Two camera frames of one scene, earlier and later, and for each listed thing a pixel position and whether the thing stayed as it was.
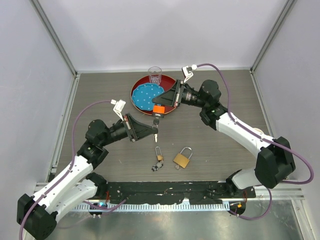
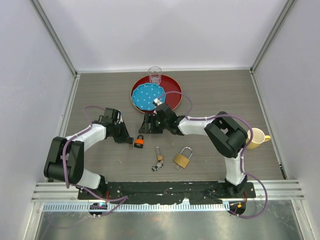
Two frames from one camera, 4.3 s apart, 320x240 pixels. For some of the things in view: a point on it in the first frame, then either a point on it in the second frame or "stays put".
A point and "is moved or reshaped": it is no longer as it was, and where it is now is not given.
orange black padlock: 158,111 is moved or reshaped
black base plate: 157,192 stays put
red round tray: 166,81 stays put
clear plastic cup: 155,74 stays put
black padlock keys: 156,121 is moved or reshaped
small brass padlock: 159,157 stays put
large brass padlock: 181,160 stays put
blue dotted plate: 142,96 stays put
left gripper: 136,130 -> 125,137
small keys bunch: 159,165 stays put
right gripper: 170,97 -> 150,118
